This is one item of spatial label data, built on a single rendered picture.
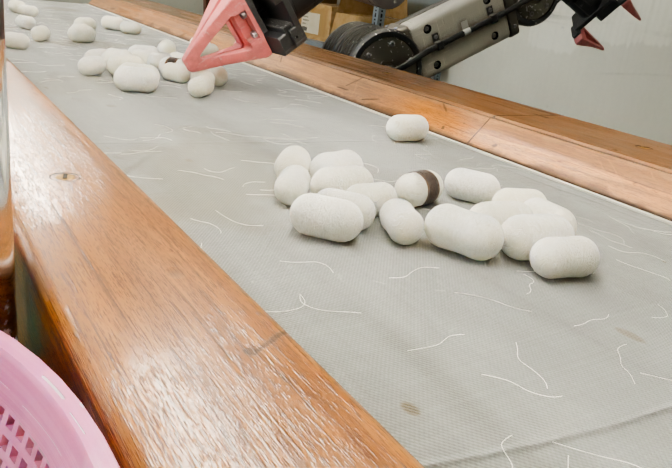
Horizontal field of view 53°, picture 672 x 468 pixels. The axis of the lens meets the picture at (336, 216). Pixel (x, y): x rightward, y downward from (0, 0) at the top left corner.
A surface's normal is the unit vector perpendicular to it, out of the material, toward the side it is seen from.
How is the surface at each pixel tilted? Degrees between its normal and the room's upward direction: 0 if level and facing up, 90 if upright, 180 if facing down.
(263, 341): 0
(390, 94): 45
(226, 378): 0
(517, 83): 91
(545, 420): 0
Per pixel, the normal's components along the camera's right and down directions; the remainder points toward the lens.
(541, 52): -0.82, 0.09
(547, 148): -0.51, -0.60
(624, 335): 0.11, -0.94
